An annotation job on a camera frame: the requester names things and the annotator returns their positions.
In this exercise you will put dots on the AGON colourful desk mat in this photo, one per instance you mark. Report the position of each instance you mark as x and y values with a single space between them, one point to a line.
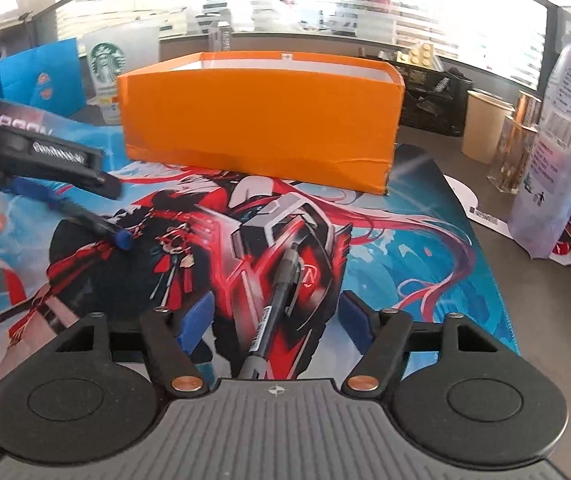
194 230

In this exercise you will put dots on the black mesh desk organizer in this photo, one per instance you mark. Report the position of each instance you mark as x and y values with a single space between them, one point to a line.
435 100

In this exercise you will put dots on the tall dark product box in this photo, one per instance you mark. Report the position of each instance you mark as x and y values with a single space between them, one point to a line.
219 35

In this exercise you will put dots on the blue black marker pen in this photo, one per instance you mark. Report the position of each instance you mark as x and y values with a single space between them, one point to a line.
119 237

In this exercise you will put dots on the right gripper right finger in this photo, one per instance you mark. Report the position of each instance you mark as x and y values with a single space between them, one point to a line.
382 338

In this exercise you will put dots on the Starbucks translucent plastic cup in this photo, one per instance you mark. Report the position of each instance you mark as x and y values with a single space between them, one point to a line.
116 50

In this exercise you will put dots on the black gel pen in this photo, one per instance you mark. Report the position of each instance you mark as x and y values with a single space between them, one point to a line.
281 303

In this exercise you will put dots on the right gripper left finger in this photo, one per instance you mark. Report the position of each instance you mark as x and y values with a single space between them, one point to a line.
169 338

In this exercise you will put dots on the orange cardboard box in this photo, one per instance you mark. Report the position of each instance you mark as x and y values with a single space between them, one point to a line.
318 118

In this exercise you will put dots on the blue paper gift bag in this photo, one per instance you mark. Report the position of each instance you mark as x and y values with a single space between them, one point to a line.
47 77

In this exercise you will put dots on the brown paper cup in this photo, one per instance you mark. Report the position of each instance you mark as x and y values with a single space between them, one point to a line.
483 125

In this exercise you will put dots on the yellow building brick plate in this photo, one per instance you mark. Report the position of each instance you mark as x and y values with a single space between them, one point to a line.
422 54

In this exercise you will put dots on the red drink can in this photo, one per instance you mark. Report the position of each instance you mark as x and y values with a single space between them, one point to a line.
561 254

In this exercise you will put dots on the purple plastic pouch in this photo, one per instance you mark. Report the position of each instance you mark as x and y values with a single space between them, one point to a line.
542 208

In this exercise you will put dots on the gold perfume bottle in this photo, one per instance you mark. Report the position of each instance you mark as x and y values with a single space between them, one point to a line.
515 143

